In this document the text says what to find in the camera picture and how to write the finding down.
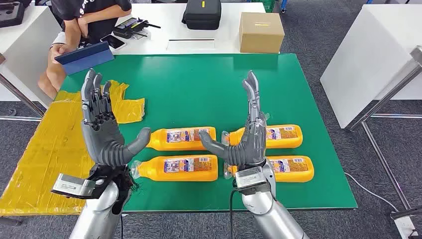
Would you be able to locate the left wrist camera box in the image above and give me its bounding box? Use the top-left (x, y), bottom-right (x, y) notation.
top-left (51, 173), bottom-right (97, 200)

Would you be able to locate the blue tablet case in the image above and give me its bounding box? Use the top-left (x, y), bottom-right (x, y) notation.
top-left (54, 41), bottom-right (115, 76)

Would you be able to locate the person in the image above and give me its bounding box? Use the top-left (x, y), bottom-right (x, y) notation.
top-left (37, 0), bottom-right (132, 100)

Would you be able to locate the white power strip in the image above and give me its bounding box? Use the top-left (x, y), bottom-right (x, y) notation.
top-left (394, 216), bottom-right (418, 239)

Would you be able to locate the brown cardboard box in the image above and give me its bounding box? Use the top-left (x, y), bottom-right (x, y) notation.
top-left (239, 12), bottom-right (286, 54)

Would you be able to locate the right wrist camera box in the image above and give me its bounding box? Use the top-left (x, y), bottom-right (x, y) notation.
top-left (234, 166), bottom-right (271, 195)

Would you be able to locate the green plastic crate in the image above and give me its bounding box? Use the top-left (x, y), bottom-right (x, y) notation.
top-left (252, 0), bottom-right (276, 13)

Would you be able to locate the black foam tray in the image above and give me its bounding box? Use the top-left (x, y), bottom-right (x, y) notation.
top-left (0, 0), bottom-right (25, 29)

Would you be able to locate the white floor cable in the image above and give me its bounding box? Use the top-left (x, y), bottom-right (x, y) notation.
top-left (344, 172), bottom-right (401, 212)

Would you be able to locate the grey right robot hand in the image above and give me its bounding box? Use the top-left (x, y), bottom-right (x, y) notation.
top-left (199, 70), bottom-right (268, 167)

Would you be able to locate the white desk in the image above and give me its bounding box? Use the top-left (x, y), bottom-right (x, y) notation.
top-left (0, 4), bottom-right (63, 110)
top-left (108, 2), bottom-right (281, 55)

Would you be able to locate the yellow taped cardboard sheet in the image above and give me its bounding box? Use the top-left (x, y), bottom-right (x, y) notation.
top-left (0, 80), bottom-right (146, 217)

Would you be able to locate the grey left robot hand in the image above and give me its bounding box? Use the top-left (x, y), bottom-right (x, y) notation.
top-left (81, 68), bottom-right (152, 167)

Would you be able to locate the black remote controller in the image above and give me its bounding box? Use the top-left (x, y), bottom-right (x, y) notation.
top-left (112, 17), bottom-right (162, 40)

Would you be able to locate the black right camera cable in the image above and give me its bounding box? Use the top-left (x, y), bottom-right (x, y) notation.
top-left (228, 188), bottom-right (240, 239)

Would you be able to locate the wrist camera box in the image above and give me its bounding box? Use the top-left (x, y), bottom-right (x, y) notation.
top-left (51, 173), bottom-right (97, 200)
top-left (234, 166), bottom-right (271, 195)

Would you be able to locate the white table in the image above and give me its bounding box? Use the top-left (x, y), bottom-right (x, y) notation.
top-left (319, 3), bottom-right (422, 129)

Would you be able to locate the black zip carry case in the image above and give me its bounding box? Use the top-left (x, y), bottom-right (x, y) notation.
top-left (181, 0), bottom-right (222, 31)

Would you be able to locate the black smartphone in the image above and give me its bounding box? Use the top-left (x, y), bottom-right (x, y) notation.
top-left (100, 34), bottom-right (126, 50)

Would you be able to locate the orange plastic bottle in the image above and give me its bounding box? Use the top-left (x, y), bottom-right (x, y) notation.
top-left (146, 126), bottom-right (217, 152)
top-left (221, 124), bottom-right (303, 149)
top-left (130, 155), bottom-right (219, 182)
top-left (223, 155), bottom-right (315, 183)

